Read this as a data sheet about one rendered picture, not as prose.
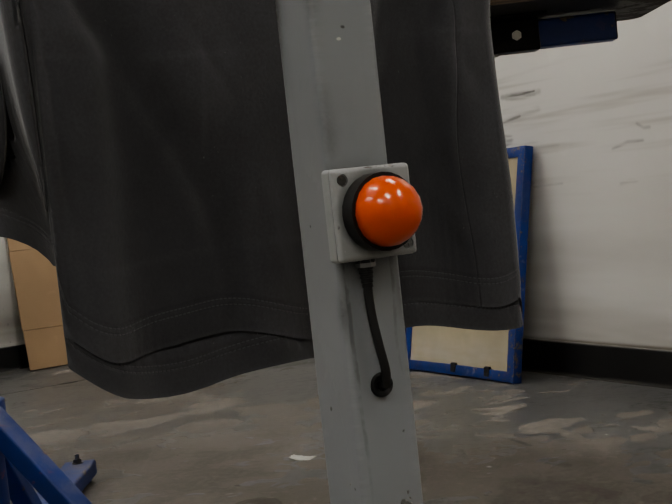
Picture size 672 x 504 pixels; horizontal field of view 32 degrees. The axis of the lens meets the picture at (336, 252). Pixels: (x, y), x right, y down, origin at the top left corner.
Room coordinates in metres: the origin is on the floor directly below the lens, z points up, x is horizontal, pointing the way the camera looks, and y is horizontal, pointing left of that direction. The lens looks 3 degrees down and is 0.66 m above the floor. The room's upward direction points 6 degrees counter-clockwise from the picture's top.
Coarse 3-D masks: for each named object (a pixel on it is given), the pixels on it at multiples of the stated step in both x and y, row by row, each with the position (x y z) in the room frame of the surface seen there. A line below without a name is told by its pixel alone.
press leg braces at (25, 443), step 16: (0, 416) 2.07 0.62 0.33; (0, 432) 2.05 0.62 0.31; (16, 432) 2.06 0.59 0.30; (0, 448) 2.05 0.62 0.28; (16, 448) 2.03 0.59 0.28; (32, 448) 2.05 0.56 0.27; (16, 464) 2.04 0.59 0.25; (32, 464) 2.02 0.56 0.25; (48, 464) 2.03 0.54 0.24; (16, 480) 2.35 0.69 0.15; (32, 480) 2.02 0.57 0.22; (48, 480) 2.00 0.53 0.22; (64, 480) 2.02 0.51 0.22; (16, 496) 2.39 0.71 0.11; (32, 496) 2.43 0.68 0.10; (48, 496) 2.01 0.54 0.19; (64, 496) 1.99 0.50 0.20; (80, 496) 2.01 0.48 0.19
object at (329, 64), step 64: (320, 0) 0.64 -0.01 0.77; (320, 64) 0.63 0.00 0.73; (320, 128) 0.63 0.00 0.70; (320, 192) 0.64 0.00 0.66; (320, 256) 0.65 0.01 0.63; (384, 256) 0.63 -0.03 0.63; (320, 320) 0.65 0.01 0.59; (384, 320) 0.64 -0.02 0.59; (320, 384) 0.66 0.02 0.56; (384, 448) 0.64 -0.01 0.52
